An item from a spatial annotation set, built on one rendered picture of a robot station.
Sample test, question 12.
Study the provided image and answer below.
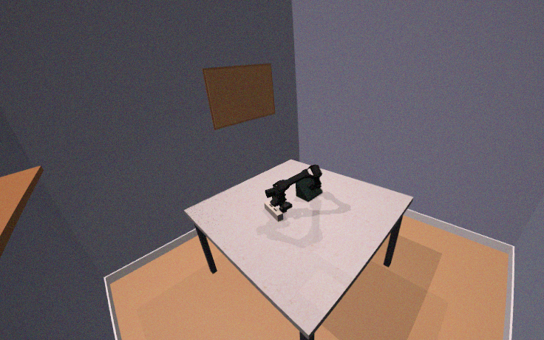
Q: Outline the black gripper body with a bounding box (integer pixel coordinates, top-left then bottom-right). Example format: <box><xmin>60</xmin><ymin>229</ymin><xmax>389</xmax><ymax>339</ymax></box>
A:
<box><xmin>276</xmin><ymin>194</ymin><xmax>293</xmax><ymax>211</ymax></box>

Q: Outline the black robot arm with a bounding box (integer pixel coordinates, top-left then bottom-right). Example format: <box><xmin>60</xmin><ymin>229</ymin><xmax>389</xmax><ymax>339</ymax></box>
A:
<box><xmin>265</xmin><ymin>165</ymin><xmax>322</xmax><ymax>207</ymax></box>

